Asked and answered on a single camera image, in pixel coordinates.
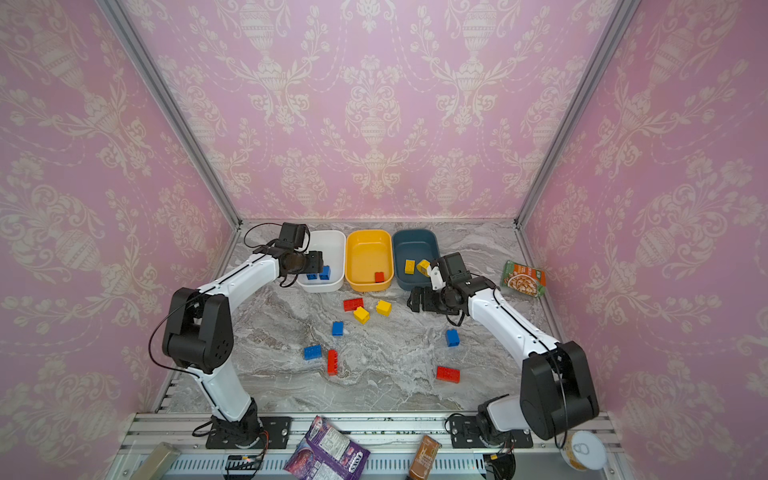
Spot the aluminium front rail frame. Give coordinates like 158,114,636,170
107,412,634,479

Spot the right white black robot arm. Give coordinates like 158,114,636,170
407,278,600,447

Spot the red lego centre top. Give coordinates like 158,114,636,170
343,298,364,312

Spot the yellow lego centre left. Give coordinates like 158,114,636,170
353,307,370,325

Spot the olive box bottom left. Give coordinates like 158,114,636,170
130,442,181,480

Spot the white tin can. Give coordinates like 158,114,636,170
560,431,608,472

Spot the yellow long lego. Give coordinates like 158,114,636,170
416,259,431,277

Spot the blue long lego lower left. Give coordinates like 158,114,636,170
303,345,323,361

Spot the white plastic container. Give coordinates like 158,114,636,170
297,230,347,294

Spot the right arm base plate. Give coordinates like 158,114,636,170
444,413,534,450

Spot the brown snack bar packet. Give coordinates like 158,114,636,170
407,435,442,480

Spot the red long lego lower right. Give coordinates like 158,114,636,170
436,366,461,384

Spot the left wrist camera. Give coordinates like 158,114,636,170
275,222,310,252

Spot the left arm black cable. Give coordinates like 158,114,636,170
242,223,283,250

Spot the yellow lego centre right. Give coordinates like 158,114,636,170
376,300,392,317

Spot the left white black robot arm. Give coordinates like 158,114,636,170
161,247,324,448

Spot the purple snack box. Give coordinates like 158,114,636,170
283,416,370,480

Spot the yellow plastic container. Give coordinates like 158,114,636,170
345,229,394,293

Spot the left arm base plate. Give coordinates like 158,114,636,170
205,416,292,450

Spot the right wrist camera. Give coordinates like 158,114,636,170
427,252,472,291

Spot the green food packet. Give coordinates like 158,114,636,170
501,260,547,298

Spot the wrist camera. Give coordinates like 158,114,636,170
275,222,310,252
427,252,472,291

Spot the dark teal plastic container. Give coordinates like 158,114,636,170
392,229,440,292

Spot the red upright lego lower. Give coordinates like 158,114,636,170
327,350,339,376

